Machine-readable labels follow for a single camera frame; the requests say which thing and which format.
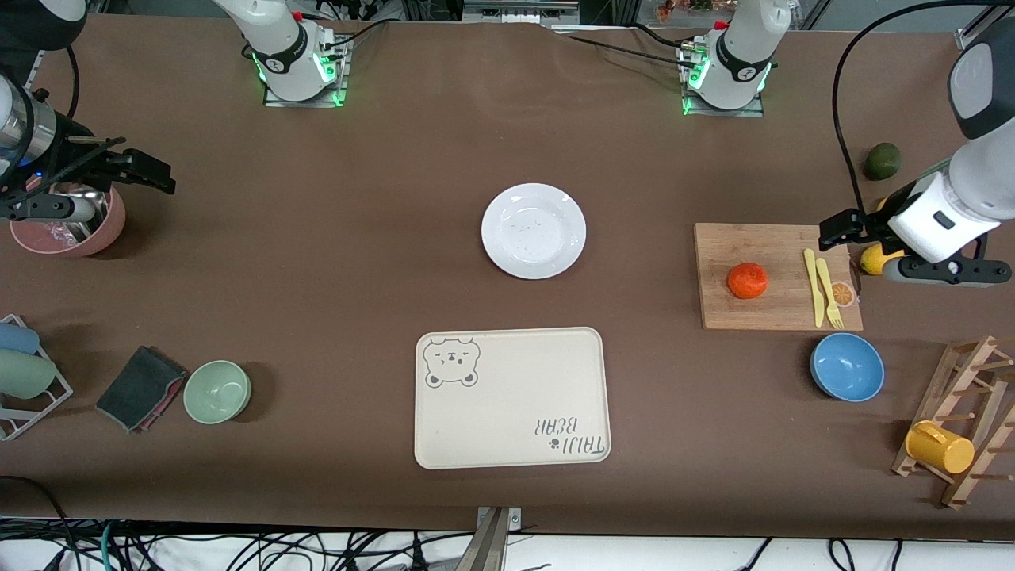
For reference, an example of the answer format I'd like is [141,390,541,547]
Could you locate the dark grey folded cloth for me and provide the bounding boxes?
[95,345,189,434]

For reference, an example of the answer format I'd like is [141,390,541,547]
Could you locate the orange fruit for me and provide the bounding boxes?
[727,263,768,300]

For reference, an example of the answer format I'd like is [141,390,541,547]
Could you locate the yellow mug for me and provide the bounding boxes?
[906,420,975,475]

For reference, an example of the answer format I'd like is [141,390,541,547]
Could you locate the white wire rack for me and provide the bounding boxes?
[0,314,74,442]

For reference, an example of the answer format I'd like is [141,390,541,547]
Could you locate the blue bowl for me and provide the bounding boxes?
[810,332,886,403]

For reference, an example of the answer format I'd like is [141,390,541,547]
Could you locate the wooden cutting board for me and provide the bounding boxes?
[694,223,864,331]

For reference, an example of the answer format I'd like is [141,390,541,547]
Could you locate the yellow plastic fork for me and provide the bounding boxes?
[816,258,845,330]

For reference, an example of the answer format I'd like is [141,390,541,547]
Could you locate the dark green avocado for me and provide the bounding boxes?
[864,143,902,181]

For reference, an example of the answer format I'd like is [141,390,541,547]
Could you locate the pale green bowl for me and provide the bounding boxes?
[183,360,252,425]

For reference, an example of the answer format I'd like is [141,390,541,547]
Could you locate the pink bowl with steel inside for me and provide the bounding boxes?
[10,182,126,258]

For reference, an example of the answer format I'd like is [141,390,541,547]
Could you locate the yellow plastic knife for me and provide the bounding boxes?
[803,248,826,328]

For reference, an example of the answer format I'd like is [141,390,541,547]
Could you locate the wooden peg rack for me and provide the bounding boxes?
[891,335,1015,509]

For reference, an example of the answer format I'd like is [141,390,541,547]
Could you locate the cream bear print tray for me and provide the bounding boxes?
[414,327,612,470]

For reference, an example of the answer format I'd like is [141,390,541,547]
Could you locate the pale green cup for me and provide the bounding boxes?
[0,349,57,400]

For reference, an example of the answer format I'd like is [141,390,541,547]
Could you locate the blue cup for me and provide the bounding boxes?
[0,322,40,356]

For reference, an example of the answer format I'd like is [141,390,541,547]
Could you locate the white round plate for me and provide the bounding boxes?
[481,183,588,280]

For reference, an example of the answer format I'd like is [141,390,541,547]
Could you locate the metal bracket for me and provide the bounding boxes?
[464,508,523,571]

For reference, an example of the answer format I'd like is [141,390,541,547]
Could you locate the aluminium frame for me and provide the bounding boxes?
[400,0,639,25]

